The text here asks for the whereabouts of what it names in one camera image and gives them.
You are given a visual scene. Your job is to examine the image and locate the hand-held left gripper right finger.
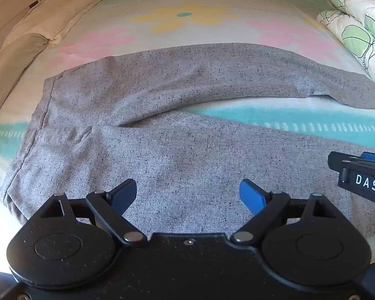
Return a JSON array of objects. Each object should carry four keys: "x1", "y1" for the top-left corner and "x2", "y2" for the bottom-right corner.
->
[{"x1": 230, "y1": 178, "x2": 339, "y2": 246}]

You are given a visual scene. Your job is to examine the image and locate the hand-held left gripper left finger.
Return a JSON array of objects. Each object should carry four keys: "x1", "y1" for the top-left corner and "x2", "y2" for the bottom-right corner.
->
[{"x1": 37, "y1": 178, "x2": 147, "y2": 246}]

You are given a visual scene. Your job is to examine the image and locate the grey speckled pants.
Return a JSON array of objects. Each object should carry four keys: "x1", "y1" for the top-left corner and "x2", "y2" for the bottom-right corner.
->
[{"x1": 0, "y1": 42, "x2": 375, "y2": 236}]

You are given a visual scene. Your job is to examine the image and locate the white leaf print pillow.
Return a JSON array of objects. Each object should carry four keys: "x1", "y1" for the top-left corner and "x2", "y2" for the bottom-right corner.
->
[
  {"x1": 316, "y1": 9, "x2": 375, "y2": 99},
  {"x1": 325, "y1": 0, "x2": 375, "y2": 54}
]

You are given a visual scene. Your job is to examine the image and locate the beige folded duvet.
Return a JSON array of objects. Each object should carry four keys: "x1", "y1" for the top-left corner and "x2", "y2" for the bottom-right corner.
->
[{"x1": 0, "y1": 33, "x2": 49, "y2": 127}]

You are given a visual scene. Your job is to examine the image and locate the flower print bed blanket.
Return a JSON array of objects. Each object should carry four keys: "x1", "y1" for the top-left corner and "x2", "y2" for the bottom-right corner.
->
[{"x1": 0, "y1": 0, "x2": 375, "y2": 266}]

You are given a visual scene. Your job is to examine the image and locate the cream pillow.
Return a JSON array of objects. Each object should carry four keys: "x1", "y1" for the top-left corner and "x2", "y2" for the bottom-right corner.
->
[{"x1": 1, "y1": 0, "x2": 118, "y2": 51}]

